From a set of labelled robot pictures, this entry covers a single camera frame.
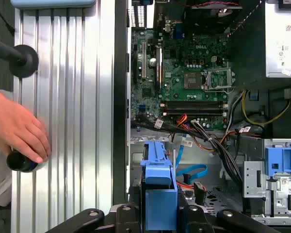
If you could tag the person's left hand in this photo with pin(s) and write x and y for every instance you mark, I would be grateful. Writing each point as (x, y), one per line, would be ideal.
(17, 126)

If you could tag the CPU socket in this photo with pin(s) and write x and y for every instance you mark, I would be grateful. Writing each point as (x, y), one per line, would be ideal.
(192, 81)

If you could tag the metal disk bay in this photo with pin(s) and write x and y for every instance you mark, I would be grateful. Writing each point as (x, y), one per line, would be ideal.
(198, 155)

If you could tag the RAM slot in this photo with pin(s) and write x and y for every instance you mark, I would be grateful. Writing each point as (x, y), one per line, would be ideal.
(194, 104)
(194, 112)

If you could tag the blue plastic drive latch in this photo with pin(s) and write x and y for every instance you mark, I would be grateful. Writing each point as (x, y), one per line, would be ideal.
(276, 157)

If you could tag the black cooling fan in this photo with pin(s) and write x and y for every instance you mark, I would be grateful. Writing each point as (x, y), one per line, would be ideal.
(208, 17)

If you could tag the black PC case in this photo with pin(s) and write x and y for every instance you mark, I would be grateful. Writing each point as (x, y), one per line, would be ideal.
(121, 121)

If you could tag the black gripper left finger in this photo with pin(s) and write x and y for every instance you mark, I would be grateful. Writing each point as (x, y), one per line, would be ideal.
(92, 216)

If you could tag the grey power supply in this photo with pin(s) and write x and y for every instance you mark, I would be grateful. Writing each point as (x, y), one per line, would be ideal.
(281, 36)

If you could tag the metal drive cage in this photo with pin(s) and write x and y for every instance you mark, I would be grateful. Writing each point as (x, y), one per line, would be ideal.
(252, 179)

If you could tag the black round-footed stand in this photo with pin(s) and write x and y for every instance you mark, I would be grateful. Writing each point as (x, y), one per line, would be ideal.
(24, 61)

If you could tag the hard disk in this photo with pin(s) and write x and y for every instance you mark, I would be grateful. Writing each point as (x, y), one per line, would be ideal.
(160, 206)

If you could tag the metal socket cover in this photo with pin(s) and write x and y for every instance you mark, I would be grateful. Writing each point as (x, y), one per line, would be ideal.
(219, 70)

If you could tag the black expansion slot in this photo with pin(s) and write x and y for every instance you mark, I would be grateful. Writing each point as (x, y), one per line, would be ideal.
(135, 65)

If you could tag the green motherboard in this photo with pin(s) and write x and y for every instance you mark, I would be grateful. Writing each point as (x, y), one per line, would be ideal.
(174, 65)

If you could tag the white expansion slot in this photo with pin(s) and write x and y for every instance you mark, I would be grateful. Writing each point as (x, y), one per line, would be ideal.
(143, 60)

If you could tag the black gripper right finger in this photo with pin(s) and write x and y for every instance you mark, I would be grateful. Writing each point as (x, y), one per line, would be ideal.
(228, 217)

